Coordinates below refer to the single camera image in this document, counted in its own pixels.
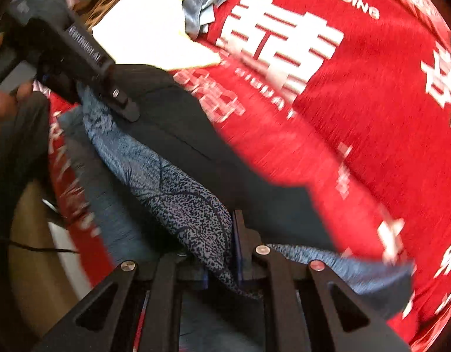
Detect red wedding blanket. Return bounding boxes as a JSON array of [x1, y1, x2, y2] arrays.
[[34, 0, 451, 352]]

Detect person's left hand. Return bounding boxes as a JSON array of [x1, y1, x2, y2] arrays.
[[0, 33, 34, 140]]

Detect black and grey pants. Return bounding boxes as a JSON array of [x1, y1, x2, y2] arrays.
[[61, 65, 412, 319]]

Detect black cable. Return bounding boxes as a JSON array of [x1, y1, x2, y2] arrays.
[[5, 239, 80, 254]]

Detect grey crumpled cloth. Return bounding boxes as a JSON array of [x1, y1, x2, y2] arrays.
[[182, 0, 227, 40]]

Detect white bed sheet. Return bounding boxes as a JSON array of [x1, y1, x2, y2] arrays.
[[93, 0, 221, 71]]

